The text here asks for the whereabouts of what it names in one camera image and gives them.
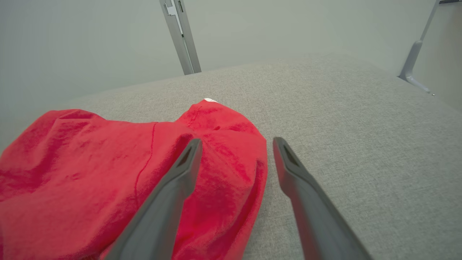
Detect grey metal frame post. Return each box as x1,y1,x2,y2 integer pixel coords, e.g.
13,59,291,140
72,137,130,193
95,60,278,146
159,0,202,75

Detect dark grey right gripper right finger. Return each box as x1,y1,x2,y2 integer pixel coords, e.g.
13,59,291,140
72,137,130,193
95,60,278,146
273,137,373,260

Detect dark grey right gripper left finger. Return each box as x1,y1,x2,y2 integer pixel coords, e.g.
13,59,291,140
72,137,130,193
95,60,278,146
104,138,203,260

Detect red shorts with white stripe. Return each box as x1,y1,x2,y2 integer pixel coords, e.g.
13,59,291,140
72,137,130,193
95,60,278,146
0,98,268,260

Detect grey metal brace with foot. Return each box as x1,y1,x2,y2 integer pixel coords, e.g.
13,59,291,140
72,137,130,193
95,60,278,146
398,0,443,94

